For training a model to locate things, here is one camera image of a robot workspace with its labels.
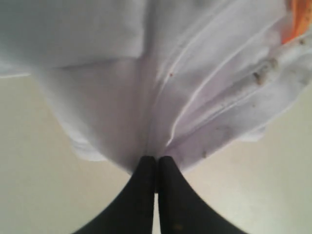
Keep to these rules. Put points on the white t-shirt red lettering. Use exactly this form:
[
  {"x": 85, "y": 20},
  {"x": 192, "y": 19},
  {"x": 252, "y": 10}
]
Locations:
[{"x": 184, "y": 78}]

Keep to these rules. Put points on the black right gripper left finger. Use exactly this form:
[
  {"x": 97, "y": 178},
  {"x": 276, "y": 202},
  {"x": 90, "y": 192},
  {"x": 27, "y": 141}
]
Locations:
[{"x": 132, "y": 211}]

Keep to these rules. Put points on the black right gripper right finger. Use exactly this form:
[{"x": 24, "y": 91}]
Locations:
[{"x": 181, "y": 209}]

